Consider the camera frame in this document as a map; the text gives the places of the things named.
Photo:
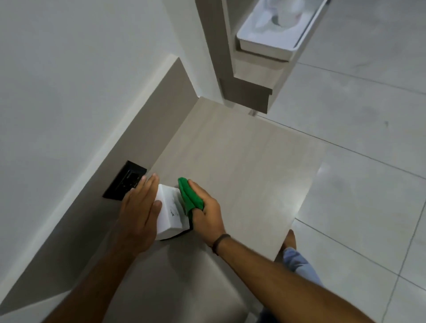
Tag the person's left hand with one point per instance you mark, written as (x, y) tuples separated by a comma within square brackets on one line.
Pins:
[(138, 213)]

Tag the green cleaning cloth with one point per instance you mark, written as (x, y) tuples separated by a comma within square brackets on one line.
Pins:
[(190, 196)]

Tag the black wall socket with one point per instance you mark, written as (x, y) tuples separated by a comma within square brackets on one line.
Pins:
[(124, 181)]

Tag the person's right forearm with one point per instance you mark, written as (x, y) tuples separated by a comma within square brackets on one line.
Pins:
[(293, 289)]

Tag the person's bare foot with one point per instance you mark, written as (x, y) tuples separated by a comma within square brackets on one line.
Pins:
[(289, 240)]

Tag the person's blue trouser leg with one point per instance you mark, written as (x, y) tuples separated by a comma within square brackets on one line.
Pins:
[(301, 263)]

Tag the dark wrist band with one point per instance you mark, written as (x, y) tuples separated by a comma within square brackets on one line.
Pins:
[(219, 243)]

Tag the person's left forearm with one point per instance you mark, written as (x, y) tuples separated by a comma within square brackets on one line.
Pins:
[(96, 286)]

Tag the person's right thumb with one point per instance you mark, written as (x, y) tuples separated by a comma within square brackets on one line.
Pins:
[(198, 219)]

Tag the white box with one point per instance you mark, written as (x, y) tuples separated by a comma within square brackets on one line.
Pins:
[(170, 213)]

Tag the person's left thumb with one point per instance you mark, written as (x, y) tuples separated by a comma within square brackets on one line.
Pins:
[(156, 213)]

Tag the white plastic tray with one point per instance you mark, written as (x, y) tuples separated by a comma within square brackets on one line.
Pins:
[(283, 30)]

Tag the person's right hand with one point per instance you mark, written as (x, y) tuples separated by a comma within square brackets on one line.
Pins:
[(208, 216)]

